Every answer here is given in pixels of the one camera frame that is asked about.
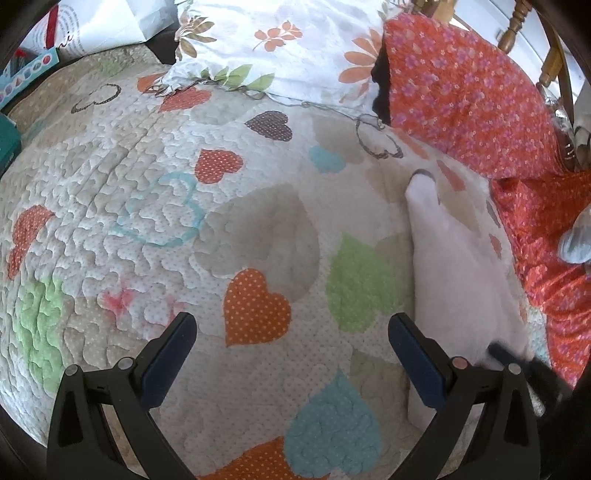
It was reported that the red floral pillow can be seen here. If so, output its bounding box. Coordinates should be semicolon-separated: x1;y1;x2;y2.
372;13;565;180

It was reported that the pale pink printed garment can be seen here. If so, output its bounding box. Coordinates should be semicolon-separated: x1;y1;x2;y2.
403;169;537;430

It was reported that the green plastic package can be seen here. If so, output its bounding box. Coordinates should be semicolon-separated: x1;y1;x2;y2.
0;114;22;176

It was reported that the heart patterned quilt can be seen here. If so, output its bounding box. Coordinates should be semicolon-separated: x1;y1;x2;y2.
1;46;548;479

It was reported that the white floral pillow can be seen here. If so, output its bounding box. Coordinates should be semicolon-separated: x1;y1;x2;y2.
153;0;407;110

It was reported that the teal flat box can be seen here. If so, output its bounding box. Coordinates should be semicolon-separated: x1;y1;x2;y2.
1;48;59;108

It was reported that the wooden chair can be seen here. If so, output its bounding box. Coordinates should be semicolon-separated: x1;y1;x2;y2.
413;1;585;120

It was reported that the red floral sheet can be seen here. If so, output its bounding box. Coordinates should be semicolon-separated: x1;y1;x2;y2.
490;172;590;385

